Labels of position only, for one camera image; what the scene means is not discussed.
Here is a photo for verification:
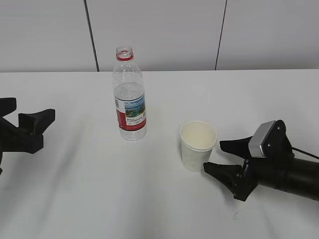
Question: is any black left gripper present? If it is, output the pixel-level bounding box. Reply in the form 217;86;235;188
0;98;56;161

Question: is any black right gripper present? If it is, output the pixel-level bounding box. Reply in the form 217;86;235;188
203;137;295;201

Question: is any white paper cup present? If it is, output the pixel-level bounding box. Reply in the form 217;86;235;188
180;121;217;172

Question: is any clear water bottle red label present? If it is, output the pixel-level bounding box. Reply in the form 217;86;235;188
113;46;147;141

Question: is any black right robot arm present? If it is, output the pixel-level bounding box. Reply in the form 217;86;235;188
203;137;319;202

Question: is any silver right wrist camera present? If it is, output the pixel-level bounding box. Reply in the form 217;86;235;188
248;120;286;158

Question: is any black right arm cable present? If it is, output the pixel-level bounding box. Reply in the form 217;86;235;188
290;146;319;160

